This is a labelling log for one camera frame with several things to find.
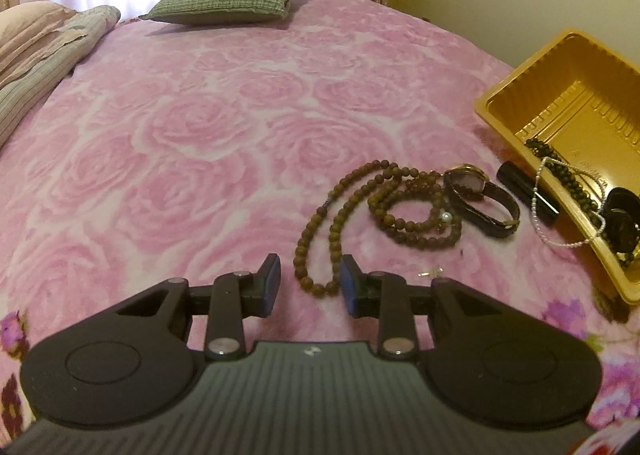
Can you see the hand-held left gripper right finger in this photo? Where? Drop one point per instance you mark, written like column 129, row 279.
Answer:
column 350, row 287

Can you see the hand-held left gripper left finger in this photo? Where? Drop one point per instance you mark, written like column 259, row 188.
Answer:
column 272, row 285

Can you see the black tube case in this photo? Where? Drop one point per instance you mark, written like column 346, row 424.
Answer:
column 527, row 190

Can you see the yellow plastic tray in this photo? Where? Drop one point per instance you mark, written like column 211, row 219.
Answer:
column 565, row 130

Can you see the black round bangle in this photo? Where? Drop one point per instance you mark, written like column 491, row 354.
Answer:
column 622, row 225

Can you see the small gold earring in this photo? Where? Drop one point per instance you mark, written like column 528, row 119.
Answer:
column 432, row 274

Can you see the pink floral blanket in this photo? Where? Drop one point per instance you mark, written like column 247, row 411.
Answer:
column 200, row 135

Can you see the striped folded quilt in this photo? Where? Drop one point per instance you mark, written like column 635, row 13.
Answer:
column 60, row 60

